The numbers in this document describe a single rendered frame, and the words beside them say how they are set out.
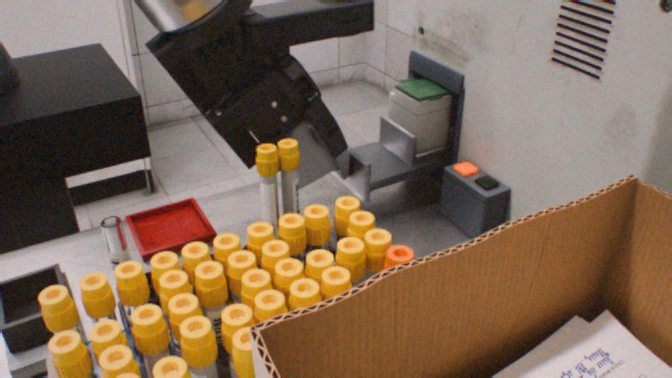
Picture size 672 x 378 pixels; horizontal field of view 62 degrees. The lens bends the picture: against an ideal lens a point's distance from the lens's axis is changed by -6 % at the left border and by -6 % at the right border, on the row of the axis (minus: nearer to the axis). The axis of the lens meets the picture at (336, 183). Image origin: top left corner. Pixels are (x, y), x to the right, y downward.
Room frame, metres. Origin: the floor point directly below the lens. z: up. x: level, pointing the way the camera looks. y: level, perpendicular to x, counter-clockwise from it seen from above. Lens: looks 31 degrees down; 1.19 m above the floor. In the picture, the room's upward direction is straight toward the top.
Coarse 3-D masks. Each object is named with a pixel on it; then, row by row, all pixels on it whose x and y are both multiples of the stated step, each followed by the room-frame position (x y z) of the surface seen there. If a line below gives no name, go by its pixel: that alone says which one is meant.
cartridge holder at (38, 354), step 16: (32, 272) 0.33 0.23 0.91; (48, 272) 0.33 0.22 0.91; (64, 272) 0.35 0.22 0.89; (0, 288) 0.31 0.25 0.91; (16, 288) 0.32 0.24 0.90; (32, 288) 0.32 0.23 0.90; (0, 304) 0.29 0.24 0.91; (16, 304) 0.31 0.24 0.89; (32, 304) 0.31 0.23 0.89; (0, 320) 0.27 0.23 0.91; (16, 320) 0.30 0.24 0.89; (32, 320) 0.28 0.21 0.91; (80, 320) 0.30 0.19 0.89; (16, 336) 0.27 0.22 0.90; (32, 336) 0.27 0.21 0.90; (48, 336) 0.28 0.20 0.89; (16, 352) 0.27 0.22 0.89; (32, 352) 0.27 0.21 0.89; (48, 352) 0.27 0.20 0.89; (16, 368) 0.25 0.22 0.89; (32, 368) 0.26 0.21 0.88
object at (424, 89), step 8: (400, 80) 0.53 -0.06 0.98; (408, 80) 0.53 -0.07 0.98; (416, 80) 0.53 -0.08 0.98; (424, 80) 0.53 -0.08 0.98; (400, 88) 0.51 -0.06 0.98; (408, 88) 0.51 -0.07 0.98; (416, 88) 0.51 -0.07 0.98; (424, 88) 0.51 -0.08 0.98; (432, 88) 0.51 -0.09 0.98; (440, 88) 0.51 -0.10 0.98; (408, 96) 0.50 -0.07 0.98; (416, 96) 0.49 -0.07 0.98; (424, 96) 0.49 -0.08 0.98; (432, 96) 0.49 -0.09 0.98; (440, 96) 0.50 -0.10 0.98
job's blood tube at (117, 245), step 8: (112, 216) 0.30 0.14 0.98; (104, 224) 0.30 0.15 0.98; (112, 224) 0.30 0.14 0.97; (120, 224) 0.30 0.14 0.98; (104, 232) 0.29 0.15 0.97; (112, 232) 0.29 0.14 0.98; (120, 232) 0.29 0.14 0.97; (112, 240) 0.29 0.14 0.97; (120, 240) 0.29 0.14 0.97; (112, 248) 0.29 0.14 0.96; (120, 248) 0.29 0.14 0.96; (128, 248) 0.30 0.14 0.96; (112, 256) 0.29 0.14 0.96; (120, 256) 0.29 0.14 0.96; (128, 256) 0.29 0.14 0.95; (112, 264) 0.29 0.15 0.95
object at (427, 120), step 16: (400, 96) 0.51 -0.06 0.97; (448, 96) 0.50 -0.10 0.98; (400, 112) 0.51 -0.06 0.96; (416, 112) 0.49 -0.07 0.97; (432, 112) 0.49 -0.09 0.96; (448, 112) 0.50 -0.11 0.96; (416, 128) 0.48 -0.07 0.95; (432, 128) 0.49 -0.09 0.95; (448, 128) 0.50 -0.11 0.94; (432, 144) 0.49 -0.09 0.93
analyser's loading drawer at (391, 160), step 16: (384, 128) 0.52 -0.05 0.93; (400, 128) 0.50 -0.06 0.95; (368, 144) 0.52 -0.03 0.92; (384, 144) 0.52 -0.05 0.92; (400, 144) 0.50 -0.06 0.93; (416, 144) 0.48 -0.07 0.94; (448, 144) 0.50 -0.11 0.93; (352, 160) 0.47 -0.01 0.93; (368, 160) 0.49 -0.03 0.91; (384, 160) 0.49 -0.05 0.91; (400, 160) 0.49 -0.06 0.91; (416, 160) 0.48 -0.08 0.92; (432, 160) 0.49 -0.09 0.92; (448, 160) 0.49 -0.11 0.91; (336, 176) 0.49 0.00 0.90; (352, 176) 0.47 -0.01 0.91; (368, 176) 0.45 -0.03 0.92; (384, 176) 0.46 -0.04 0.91; (400, 176) 0.47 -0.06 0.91; (416, 176) 0.48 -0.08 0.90; (368, 192) 0.45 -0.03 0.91
